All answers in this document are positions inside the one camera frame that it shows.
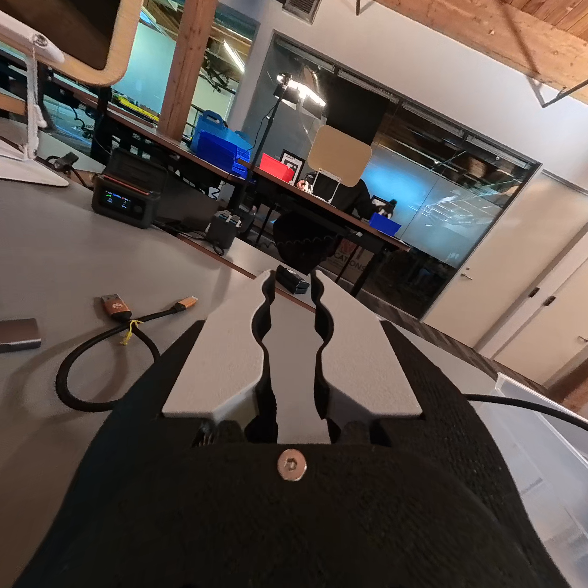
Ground black cable with orange plugs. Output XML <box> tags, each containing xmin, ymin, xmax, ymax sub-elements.
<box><xmin>55</xmin><ymin>294</ymin><xmax>199</xmax><ymax>412</ymax></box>

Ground wooden post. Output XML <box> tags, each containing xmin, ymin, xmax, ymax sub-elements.
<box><xmin>158</xmin><ymin>0</ymin><xmax>219</xmax><ymax>141</ymax></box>

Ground thin black cable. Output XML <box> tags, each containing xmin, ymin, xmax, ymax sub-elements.
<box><xmin>461</xmin><ymin>393</ymin><xmax>588</xmax><ymax>421</ymax></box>

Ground black portable power station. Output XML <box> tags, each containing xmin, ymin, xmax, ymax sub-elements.
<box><xmin>91</xmin><ymin>148</ymin><xmax>169</xmax><ymax>229</ymax></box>

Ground long wooden desk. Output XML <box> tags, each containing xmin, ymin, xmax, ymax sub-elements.
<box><xmin>43</xmin><ymin>76</ymin><xmax>251</xmax><ymax>217</ymax></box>

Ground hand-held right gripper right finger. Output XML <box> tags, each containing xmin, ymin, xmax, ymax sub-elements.
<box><xmin>310</xmin><ymin>270</ymin><xmax>423</xmax><ymax>444</ymax></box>

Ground beige panel on stand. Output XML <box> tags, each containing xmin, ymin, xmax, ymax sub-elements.
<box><xmin>307</xmin><ymin>124</ymin><xmax>373</xmax><ymax>203</ymax></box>

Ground black battery charger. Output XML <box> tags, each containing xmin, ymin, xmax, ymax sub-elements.
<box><xmin>205</xmin><ymin>210</ymin><xmax>243</xmax><ymax>256</ymax></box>

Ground white door with handle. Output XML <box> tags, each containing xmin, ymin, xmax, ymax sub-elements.
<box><xmin>422</xmin><ymin>171</ymin><xmax>588</xmax><ymax>351</ymax></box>

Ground dark panel with wooden rim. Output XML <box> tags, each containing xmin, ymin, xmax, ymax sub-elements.
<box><xmin>0</xmin><ymin>0</ymin><xmax>144</xmax><ymax>88</ymax></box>

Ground white stand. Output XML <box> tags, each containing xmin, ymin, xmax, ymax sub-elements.
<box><xmin>0</xmin><ymin>11</ymin><xmax>70</xmax><ymax>187</ymax></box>

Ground tripod light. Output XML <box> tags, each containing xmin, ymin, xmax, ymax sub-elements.
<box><xmin>249</xmin><ymin>72</ymin><xmax>330</xmax><ymax>162</ymax></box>

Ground blue tray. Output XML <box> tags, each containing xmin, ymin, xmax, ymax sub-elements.
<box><xmin>369</xmin><ymin>212</ymin><xmax>401</xmax><ymax>238</ymax></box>

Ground black chair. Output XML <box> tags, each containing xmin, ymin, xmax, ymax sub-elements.
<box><xmin>273</xmin><ymin>211</ymin><xmax>343</xmax><ymax>277</ymax></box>

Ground grey usb adapter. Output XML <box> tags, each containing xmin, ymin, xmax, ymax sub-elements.
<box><xmin>0</xmin><ymin>318</ymin><xmax>42</xmax><ymax>354</ymax></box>

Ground white printed sign board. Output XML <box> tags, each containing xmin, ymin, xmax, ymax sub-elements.
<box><xmin>328</xmin><ymin>236</ymin><xmax>371</xmax><ymax>282</ymax></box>

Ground large blue storage bin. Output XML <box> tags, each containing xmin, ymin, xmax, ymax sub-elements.
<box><xmin>190</xmin><ymin>109</ymin><xmax>254</xmax><ymax>174</ymax></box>

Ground framed black-white tag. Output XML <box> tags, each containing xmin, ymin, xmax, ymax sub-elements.
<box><xmin>280</xmin><ymin>149</ymin><xmax>307</xmax><ymax>184</ymax></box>

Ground white double door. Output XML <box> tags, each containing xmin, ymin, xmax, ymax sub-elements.
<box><xmin>475</xmin><ymin>239</ymin><xmax>588</xmax><ymax>387</ymax></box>

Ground wooden desk with black legs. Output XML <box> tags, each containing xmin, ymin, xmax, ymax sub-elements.
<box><xmin>238</xmin><ymin>158</ymin><xmax>412</xmax><ymax>297</ymax></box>

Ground ceiling vent grille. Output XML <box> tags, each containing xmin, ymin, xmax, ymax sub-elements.
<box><xmin>282</xmin><ymin>0</ymin><xmax>322</xmax><ymax>25</ymax></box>

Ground black case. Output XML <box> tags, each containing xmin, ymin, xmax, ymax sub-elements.
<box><xmin>156</xmin><ymin>174</ymin><xmax>220</xmax><ymax>232</ymax></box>

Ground red bin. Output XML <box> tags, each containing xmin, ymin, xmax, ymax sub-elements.
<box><xmin>259</xmin><ymin>153</ymin><xmax>295</xmax><ymax>185</ymax></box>

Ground clear plastic bin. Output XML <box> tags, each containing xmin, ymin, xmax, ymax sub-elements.
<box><xmin>474</xmin><ymin>371</ymin><xmax>588</xmax><ymax>588</ymax></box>

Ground small black plug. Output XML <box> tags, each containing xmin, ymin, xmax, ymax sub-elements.
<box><xmin>45</xmin><ymin>153</ymin><xmax>81</xmax><ymax>173</ymax></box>

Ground small black box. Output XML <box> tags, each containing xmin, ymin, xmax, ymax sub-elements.
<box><xmin>274</xmin><ymin>265</ymin><xmax>311</xmax><ymax>295</ymax></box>

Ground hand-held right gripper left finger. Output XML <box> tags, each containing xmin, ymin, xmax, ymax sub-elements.
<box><xmin>162</xmin><ymin>269</ymin><xmax>281</xmax><ymax>444</ymax></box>

